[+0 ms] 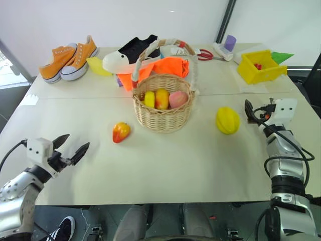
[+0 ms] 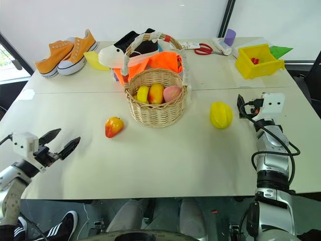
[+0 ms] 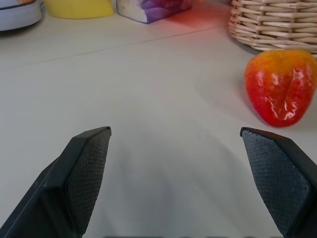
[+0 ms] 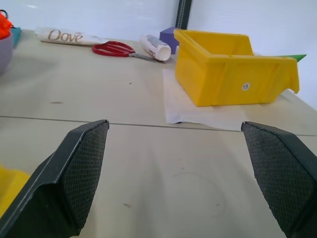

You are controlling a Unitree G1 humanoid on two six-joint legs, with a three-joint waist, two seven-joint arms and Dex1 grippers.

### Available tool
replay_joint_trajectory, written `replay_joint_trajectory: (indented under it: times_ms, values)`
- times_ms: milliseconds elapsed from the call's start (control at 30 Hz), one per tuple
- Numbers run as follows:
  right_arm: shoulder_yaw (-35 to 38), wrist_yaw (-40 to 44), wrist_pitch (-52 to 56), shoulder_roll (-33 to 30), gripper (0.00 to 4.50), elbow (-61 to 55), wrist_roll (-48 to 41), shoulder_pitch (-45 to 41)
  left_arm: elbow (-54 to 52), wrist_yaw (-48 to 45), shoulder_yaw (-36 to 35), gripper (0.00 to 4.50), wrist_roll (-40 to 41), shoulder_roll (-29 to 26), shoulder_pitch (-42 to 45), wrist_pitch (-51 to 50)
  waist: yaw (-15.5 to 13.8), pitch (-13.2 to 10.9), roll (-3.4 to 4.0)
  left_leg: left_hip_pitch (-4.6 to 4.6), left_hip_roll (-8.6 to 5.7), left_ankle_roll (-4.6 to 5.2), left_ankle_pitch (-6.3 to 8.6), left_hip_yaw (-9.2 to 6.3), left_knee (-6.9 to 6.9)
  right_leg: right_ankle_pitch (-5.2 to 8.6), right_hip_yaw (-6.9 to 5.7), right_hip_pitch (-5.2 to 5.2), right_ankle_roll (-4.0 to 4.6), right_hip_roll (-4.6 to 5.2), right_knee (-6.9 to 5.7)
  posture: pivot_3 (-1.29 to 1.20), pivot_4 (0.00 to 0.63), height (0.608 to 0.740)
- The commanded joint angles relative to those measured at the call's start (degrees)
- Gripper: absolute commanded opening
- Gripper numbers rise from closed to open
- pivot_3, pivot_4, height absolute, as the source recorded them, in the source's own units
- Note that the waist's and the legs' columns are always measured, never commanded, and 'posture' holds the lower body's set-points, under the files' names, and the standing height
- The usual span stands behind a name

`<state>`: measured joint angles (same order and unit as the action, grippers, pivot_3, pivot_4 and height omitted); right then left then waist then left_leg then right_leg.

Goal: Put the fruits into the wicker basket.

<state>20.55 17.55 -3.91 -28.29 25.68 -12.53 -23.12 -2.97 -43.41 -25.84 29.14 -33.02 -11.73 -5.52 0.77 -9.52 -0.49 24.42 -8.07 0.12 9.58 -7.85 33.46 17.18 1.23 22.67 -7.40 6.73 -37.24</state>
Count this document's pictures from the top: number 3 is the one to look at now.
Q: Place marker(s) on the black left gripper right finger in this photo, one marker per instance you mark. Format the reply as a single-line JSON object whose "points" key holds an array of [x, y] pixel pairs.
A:
{"points": [[277, 178]]}

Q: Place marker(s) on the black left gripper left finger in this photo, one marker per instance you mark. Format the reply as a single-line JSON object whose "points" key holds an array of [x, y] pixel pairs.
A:
{"points": [[74, 178]]}

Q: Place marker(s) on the woven wicker basket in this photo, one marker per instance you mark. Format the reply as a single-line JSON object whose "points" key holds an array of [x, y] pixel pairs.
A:
{"points": [[272, 22]]}

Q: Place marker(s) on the red yellow wax apple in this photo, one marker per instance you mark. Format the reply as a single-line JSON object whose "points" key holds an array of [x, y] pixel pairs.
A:
{"points": [[280, 88]]}

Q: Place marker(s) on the yellow plastic cup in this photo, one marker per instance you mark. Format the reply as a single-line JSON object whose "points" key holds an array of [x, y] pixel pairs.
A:
{"points": [[79, 7]]}

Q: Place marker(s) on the white grey round container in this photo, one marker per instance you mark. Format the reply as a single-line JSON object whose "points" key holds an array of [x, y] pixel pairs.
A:
{"points": [[17, 12]]}

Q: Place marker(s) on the purple white tissue pack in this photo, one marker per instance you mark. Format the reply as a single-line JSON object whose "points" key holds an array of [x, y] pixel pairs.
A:
{"points": [[153, 8]]}

